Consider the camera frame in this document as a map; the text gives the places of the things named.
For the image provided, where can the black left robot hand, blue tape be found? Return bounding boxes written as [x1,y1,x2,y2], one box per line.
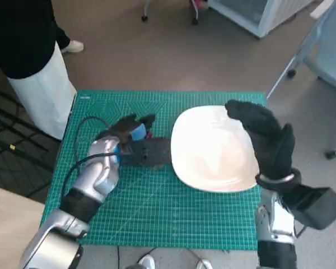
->
[106,113,157,143]

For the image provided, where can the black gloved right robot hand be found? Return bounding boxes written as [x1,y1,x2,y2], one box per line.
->
[225,99,295,180]

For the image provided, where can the white square plate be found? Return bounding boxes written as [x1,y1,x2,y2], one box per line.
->
[170,105,260,193]

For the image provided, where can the green cutting mat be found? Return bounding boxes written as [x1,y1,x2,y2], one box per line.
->
[39,89,268,252]

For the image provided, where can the person's white shoe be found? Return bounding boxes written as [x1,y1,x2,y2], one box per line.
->
[60,40,85,54]

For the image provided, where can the pale blue mesh chair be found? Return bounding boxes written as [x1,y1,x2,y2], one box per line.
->
[265,0,336,160]

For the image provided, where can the rolling chair with casters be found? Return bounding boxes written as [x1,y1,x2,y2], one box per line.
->
[141,0,199,26]

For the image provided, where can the white perforated cabinet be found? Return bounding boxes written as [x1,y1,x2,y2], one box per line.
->
[208,0,319,39]

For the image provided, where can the person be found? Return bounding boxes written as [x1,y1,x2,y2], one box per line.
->
[0,0,77,141]

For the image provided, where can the white flat panel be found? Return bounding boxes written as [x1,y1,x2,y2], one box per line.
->
[310,0,334,20]

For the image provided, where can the pink object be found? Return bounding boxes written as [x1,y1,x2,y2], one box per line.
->
[189,0,209,11]

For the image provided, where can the light wooden board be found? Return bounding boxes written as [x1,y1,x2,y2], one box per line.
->
[0,184,45,269]

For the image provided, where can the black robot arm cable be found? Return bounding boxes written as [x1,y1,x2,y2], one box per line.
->
[63,116,135,197]

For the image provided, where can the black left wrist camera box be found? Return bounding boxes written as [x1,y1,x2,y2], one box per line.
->
[119,136,172,166]

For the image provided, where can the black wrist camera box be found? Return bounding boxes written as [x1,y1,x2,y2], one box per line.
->
[119,136,172,166]
[279,183,336,230]

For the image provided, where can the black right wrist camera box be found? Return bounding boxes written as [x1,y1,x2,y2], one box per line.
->
[279,183,336,230]

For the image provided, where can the black metal frame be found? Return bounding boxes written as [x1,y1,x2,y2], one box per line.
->
[0,85,63,202]

